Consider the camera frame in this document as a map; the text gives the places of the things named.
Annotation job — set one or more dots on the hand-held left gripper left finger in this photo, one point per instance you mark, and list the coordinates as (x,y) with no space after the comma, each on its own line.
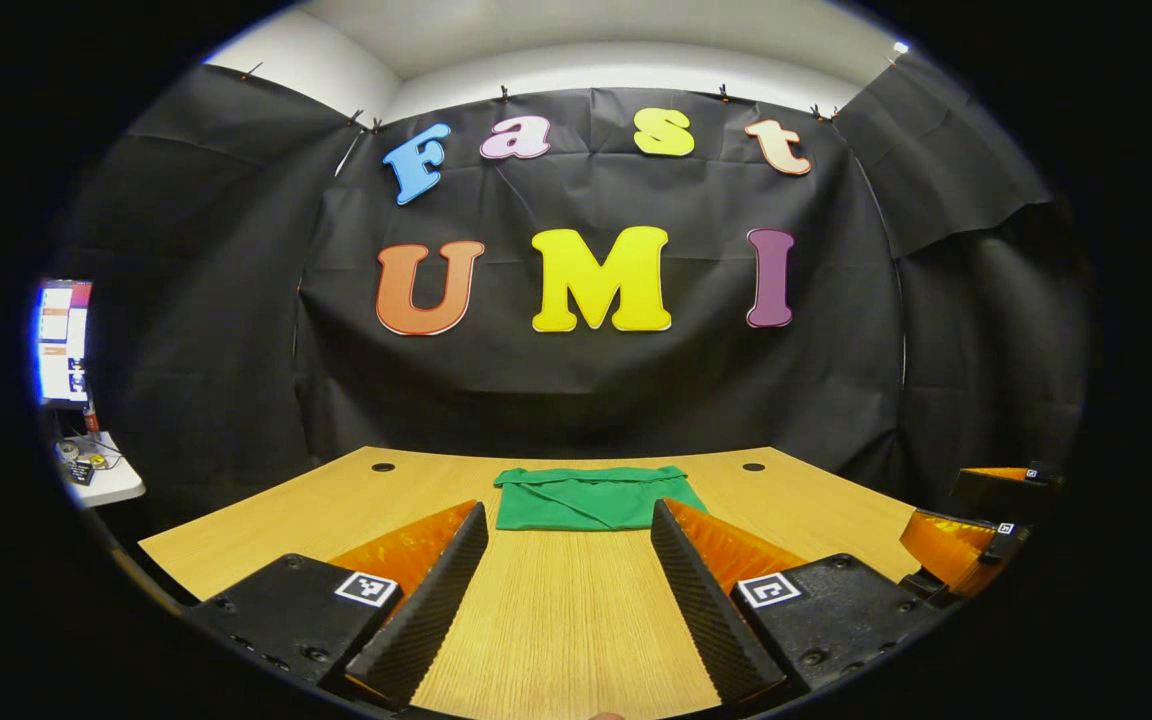
(431,610)

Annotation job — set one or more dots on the computer monitor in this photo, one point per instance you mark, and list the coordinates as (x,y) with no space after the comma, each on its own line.
(63,345)

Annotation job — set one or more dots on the roll of tape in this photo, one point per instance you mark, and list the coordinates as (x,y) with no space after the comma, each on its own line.
(68,450)

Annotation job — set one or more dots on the small black device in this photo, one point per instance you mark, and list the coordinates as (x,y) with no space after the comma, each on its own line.
(81,472)

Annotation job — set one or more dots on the green T-shirt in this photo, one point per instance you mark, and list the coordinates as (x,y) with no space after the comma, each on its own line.
(586,500)

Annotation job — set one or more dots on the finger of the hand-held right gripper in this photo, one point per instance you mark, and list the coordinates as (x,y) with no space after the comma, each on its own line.
(1001,490)
(1001,545)

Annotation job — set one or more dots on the white side table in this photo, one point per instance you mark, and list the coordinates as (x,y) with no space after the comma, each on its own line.
(116,485)

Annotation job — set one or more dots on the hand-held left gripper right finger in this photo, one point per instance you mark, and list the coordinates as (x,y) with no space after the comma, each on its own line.
(701,605)

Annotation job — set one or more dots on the red bottle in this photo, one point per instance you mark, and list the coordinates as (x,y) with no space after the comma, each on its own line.
(91,418)

